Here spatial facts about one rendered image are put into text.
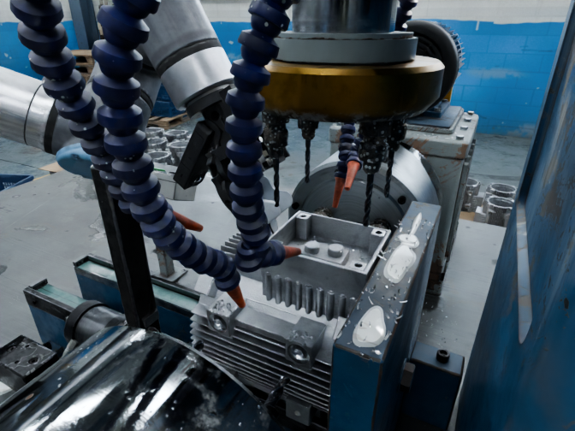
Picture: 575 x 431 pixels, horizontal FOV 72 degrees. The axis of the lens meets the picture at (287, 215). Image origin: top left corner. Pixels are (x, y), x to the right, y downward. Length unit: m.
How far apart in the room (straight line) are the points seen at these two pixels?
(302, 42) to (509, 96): 5.60
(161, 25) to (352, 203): 0.38
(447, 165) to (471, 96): 5.07
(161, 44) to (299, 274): 0.31
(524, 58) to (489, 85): 0.45
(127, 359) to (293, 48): 0.26
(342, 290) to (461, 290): 0.63
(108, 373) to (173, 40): 0.37
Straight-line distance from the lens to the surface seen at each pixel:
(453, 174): 0.84
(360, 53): 0.33
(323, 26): 0.35
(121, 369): 0.29
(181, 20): 0.53
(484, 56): 5.84
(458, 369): 0.65
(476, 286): 1.04
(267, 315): 0.46
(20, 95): 0.59
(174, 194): 0.84
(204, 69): 0.51
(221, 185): 0.52
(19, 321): 1.02
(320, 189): 0.67
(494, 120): 5.94
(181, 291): 0.75
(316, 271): 0.41
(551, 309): 0.25
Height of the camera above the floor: 1.37
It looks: 27 degrees down
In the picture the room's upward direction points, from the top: straight up
